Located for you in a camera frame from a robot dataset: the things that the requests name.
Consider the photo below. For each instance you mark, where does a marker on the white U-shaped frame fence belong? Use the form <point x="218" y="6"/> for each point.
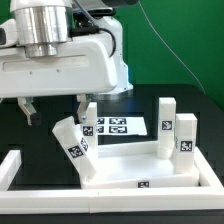
<point x="164" y="193"/>

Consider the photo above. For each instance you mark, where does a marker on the fiducial marker sheet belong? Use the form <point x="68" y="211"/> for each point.
<point x="121" y="126"/>

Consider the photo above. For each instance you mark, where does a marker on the white desk top tray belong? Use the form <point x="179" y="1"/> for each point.
<point x="136" y="165"/>

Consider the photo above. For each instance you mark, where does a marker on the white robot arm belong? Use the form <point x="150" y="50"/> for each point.
<point x="41" y="26"/>

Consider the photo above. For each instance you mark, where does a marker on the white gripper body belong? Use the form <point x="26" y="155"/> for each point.
<point x="78" y="68"/>

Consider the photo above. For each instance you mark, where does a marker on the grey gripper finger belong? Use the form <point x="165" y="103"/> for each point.
<point x="33" y="117"/>
<point x="84" y="101"/>

